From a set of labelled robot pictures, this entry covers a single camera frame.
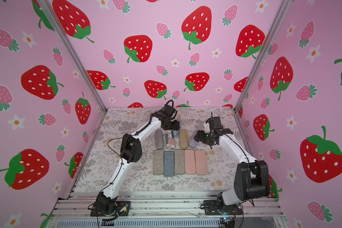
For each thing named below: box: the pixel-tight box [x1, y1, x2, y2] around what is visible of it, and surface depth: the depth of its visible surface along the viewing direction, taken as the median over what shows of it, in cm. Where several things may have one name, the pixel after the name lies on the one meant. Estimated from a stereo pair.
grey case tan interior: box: [188, 135, 199, 149], surface depth 99 cm
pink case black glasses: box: [184, 149, 197, 175], surface depth 90 cm
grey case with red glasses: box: [174, 149, 185, 175], surface depth 90 cm
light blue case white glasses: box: [172, 130, 180, 141], surface depth 103 cm
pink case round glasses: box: [194, 149, 208, 176], surface depth 92 cm
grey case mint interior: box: [152, 149, 164, 176], surface depth 90 cm
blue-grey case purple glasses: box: [163, 150, 175, 178], surface depth 90 cm
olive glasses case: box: [179, 128, 189, 150], surface depth 103 cm
